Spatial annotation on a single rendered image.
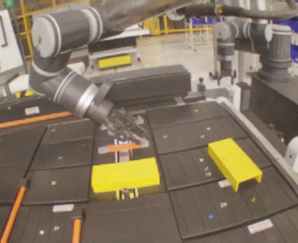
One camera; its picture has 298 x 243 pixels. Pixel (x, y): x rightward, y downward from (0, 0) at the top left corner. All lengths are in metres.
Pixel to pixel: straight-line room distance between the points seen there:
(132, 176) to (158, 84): 0.49
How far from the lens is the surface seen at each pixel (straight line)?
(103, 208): 0.51
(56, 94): 0.65
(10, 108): 1.08
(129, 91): 0.95
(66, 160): 0.70
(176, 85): 0.97
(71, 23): 0.57
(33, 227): 0.55
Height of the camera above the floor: 1.39
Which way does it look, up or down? 28 degrees down
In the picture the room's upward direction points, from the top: 7 degrees counter-clockwise
